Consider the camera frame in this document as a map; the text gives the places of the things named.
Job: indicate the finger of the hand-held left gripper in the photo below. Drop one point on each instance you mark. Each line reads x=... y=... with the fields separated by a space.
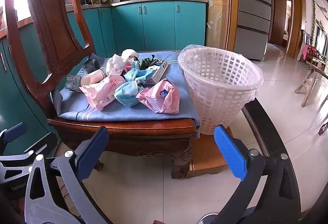
x=15 y=133
x=46 y=144

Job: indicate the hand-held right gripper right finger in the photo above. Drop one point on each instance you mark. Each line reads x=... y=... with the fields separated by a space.
x=230 y=152

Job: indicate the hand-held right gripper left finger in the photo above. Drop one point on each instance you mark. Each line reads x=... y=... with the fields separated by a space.
x=93 y=147

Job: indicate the white plastic lattice basket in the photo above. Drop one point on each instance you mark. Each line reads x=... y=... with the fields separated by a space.
x=217 y=101

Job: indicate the pink printed wrapper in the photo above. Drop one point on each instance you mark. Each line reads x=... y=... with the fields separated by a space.
x=102 y=93

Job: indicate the white paper cup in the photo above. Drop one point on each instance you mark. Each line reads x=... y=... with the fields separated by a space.
x=92 y=78

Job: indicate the pink plastic bag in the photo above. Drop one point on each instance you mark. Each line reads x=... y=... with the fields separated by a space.
x=164 y=101

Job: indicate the white carton box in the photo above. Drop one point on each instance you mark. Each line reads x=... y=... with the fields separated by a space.
x=160 y=73

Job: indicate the brown wooden block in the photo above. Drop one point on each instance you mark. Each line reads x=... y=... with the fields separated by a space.
x=207 y=155

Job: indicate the blue towel seat cover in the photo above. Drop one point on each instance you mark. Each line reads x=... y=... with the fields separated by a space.
x=128 y=116

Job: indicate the clear plastic packet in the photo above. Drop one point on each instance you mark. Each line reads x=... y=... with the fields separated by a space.
x=73 y=83

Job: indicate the dark foil packet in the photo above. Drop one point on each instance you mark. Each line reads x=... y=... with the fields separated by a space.
x=91 y=64

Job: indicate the red packet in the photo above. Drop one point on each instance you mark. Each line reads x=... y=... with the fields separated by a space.
x=126 y=67

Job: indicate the green vegetable leaves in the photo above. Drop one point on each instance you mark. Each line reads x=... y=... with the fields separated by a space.
x=146 y=63

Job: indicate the wooden stool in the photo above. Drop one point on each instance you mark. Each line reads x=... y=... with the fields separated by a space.
x=307 y=80

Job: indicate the pink hanging cloth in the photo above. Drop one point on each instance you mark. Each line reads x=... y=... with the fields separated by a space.
x=305 y=52

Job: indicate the carved wooden chair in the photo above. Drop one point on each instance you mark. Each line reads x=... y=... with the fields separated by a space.
x=48 y=9

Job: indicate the grey refrigerator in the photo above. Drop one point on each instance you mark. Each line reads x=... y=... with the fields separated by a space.
x=253 y=21

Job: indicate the brown wooden door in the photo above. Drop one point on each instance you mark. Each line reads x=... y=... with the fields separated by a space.
x=278 y=21

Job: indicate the teal kitchen cabinets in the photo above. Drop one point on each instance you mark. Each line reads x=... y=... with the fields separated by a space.
x=158 y=24

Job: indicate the wood framed glass door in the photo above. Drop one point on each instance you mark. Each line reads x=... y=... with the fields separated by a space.
x=217 y=9

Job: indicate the small condiment bottles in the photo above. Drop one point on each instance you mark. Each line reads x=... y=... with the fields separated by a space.
x=96 y=0

